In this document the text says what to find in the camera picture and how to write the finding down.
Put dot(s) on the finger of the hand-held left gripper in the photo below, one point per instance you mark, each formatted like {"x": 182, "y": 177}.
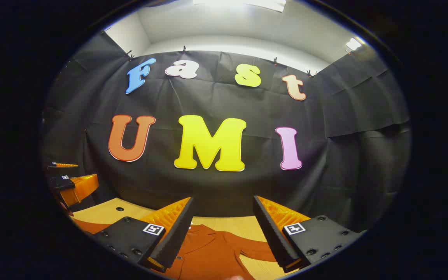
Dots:
{"x": 80, "y": 186}
{"x": 63, "y": 165}

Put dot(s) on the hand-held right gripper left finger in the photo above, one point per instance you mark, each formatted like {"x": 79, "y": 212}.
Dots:
{"x": 177, "y": 237}

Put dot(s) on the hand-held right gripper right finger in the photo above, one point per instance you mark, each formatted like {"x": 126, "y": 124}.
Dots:
{"x": 272, "y": 237}

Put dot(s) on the orange knit garment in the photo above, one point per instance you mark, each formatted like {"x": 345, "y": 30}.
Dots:
{"x": 212, "y": 252}

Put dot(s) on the black backdrop cloth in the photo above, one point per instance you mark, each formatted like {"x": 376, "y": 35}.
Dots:
{"x": 208, "y": 97}

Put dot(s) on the ceiling light panel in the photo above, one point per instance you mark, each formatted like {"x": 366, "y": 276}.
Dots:
{"x": 353, "y": 44}
{"x": 243, "y": 4}

